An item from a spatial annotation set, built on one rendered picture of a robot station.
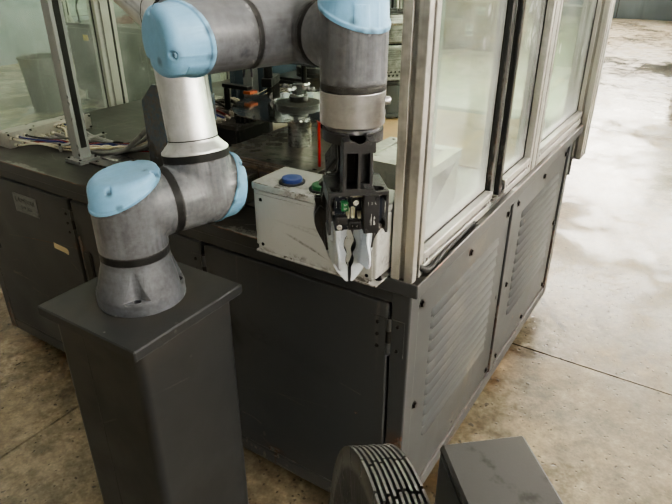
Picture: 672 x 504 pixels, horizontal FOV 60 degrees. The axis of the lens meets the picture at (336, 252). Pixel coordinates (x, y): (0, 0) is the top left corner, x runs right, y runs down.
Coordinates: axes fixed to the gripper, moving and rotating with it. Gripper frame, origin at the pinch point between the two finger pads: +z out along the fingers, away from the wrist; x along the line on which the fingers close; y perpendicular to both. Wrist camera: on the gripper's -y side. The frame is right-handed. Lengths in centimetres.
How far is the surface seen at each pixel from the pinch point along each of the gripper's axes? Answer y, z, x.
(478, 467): 43.0, -9.1, 1.8
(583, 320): -111, 91, 111
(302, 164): -63, 6, -1
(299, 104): -75, -5, -1
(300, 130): -76, 2, -1
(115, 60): -182, 1, -66
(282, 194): -34.7, 2.5, -7.2
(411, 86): -24.7, -18.9, 13.7
